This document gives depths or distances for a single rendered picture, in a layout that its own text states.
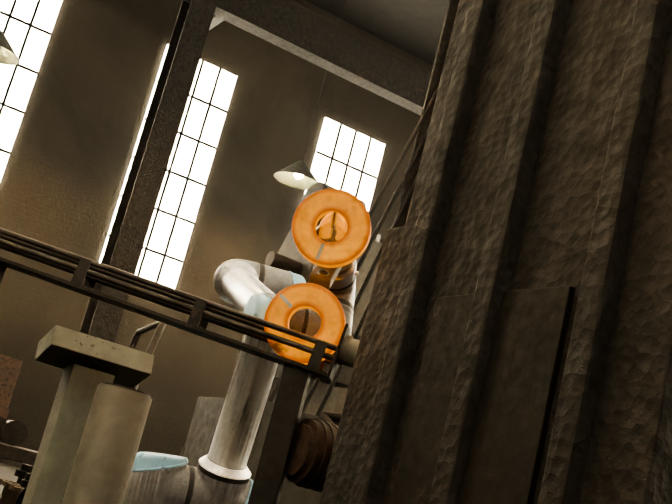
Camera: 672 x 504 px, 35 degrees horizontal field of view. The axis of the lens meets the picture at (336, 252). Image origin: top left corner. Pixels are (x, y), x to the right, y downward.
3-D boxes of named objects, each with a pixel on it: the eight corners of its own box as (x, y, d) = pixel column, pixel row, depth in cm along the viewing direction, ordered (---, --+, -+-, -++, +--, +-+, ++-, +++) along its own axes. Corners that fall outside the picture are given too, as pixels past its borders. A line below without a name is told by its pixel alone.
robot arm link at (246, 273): (214, 248, 286) (259, 289, 222) (257, 260, 290) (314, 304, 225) (202, 289, 287) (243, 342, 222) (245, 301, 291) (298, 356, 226)
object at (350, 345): (380, 377, 197) (391, 347, 199) (335, 361, 199) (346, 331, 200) (381, 381, 203) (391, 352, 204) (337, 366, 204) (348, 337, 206)
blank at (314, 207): (382, 204, 208) (382, 209, 211) (310, 177, 210) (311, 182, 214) (352, 275, 205) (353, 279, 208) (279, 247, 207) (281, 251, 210)
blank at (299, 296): (299, 378, 199) (300, 381, 203) (361, 325, 201) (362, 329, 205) (247, 318, 203) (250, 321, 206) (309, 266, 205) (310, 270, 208)
